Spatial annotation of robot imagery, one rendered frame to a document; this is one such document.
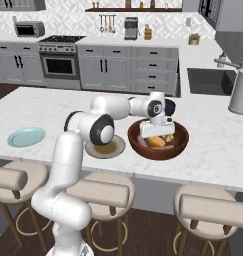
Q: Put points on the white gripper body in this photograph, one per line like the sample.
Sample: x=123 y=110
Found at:
x=156 y=129

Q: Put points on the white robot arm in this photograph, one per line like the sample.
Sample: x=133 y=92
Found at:
x=64 y=173

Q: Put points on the orange bun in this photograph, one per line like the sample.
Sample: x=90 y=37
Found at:
x=157 y=141

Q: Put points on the pink sausage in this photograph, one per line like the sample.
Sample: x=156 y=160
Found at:
x=166 y=147

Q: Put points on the brown wooden bowl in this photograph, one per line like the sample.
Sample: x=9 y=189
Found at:
x=138 y=146

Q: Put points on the olive plate with grey rim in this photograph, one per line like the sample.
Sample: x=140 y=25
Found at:
x=108 y=149

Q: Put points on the light blue plate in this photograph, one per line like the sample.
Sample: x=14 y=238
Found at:
x=26 y=136

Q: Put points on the grey cupboards with drawers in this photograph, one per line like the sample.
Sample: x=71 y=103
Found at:
x=126 y=70

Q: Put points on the dark sink basin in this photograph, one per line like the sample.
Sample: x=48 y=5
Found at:
x=208 y=81

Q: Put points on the beige round bar stool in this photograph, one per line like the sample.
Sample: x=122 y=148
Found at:
x=13 y=178
x=209 y=208
x=106 y=195

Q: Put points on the small white soap dispenser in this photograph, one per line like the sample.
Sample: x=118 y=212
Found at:
x=221 y=60

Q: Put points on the brown knife block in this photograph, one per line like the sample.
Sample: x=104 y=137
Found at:
x=148 y=33

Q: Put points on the small potted plant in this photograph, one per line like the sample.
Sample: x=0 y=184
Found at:
x=194 y=40

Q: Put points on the steel tap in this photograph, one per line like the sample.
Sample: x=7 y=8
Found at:
x=229 y=62

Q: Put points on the grey coffee machine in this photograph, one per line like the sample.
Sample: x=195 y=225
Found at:
x=131 y=29

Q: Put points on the steel stove with oven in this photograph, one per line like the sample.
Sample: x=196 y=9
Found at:
x=59 y=63

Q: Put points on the grey base cupboard run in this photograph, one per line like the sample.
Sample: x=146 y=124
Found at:
x=13 y=65

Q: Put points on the rail with hanging utensils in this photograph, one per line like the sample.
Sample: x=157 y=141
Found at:
x=107 y=24

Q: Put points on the dark wooden wall shelf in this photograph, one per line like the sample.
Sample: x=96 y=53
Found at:
x=133 y=9

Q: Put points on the grey wall cupboard dark doors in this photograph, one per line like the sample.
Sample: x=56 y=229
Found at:
x=226 y=13

